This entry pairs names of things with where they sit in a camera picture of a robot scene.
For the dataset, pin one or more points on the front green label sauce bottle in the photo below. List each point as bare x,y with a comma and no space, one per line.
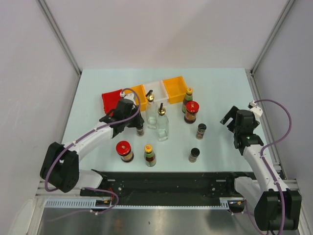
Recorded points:
149,155

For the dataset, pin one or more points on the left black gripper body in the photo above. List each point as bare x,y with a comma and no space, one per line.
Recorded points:
133,110

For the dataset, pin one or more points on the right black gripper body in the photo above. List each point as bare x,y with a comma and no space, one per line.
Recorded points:
255,124

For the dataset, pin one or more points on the green label sauce bottle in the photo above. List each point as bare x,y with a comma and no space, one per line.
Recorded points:
149,155
187,98

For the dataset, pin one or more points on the rear glass oil bottle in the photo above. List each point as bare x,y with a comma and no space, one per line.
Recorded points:
151,110

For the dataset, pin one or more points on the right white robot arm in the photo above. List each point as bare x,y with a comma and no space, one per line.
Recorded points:
276,207

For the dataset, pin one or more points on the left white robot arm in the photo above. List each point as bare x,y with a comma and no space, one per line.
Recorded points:
61,170

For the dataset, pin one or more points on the red lid jar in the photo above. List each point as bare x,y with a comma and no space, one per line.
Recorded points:
192,109
125,152

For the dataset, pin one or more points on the front glass oil bottle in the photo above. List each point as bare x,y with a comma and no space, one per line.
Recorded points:
162,122

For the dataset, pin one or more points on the black lid spice jar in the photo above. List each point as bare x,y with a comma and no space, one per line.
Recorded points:
201,131
140,131
194,153

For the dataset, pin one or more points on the rear green label sauce bottle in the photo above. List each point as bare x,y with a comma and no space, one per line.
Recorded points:
187,98

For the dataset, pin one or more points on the left yellow plastic bin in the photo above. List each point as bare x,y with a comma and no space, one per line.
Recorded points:
140,91

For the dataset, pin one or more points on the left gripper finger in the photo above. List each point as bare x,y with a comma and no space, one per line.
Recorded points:
136,122
107,119

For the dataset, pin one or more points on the yellow plastic bin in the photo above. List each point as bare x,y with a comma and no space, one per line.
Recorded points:
140,91
176,89

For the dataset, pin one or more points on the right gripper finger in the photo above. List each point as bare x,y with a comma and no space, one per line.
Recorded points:
231,126
230,114

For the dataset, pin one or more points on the right yellow plastic bin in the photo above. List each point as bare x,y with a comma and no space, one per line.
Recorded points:
176,89

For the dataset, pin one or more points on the red plastic bin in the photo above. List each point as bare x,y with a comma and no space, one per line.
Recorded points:
110,100

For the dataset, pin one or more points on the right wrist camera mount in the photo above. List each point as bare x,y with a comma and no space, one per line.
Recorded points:
257,111

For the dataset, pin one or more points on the glass oil bottle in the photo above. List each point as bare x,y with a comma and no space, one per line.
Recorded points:
151,110
162,122

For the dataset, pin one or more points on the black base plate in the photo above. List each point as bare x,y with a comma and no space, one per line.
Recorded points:
185,189

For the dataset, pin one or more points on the front red lid jar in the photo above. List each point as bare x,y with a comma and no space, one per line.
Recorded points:
125,152

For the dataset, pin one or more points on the white plastic bin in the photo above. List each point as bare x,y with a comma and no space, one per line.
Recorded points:
159,91

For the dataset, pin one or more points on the rear red lid jar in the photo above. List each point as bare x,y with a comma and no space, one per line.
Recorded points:
192,109

